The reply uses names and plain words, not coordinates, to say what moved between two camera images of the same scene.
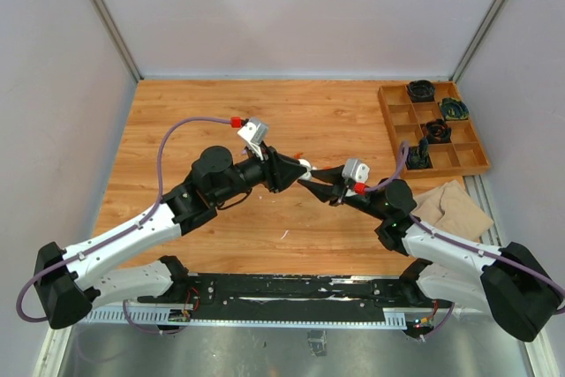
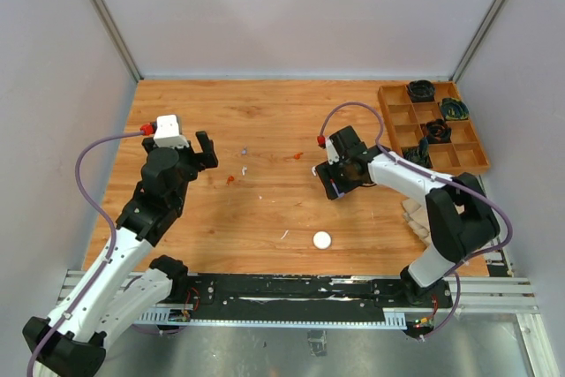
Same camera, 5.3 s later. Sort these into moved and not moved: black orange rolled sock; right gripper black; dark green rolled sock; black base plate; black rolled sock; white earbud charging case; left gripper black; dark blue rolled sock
Moved: white earbud charging case; left gripper black; right gripper black
Not moved: dark green rolled sock; black orange rolled sock; dark blue rolled sock; black rolled sock; black base plate
